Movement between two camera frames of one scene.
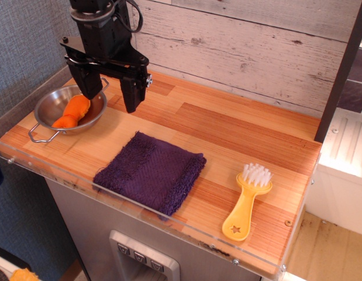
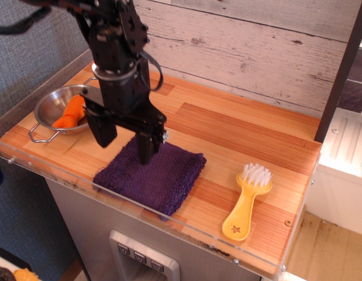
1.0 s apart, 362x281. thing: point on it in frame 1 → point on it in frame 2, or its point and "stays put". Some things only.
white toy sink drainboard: x=344 y=148 stays put
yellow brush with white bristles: x=254 y=179 stays put
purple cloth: x=150 y=172 stays put
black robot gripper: x=107 y=46 → x=127 y=100
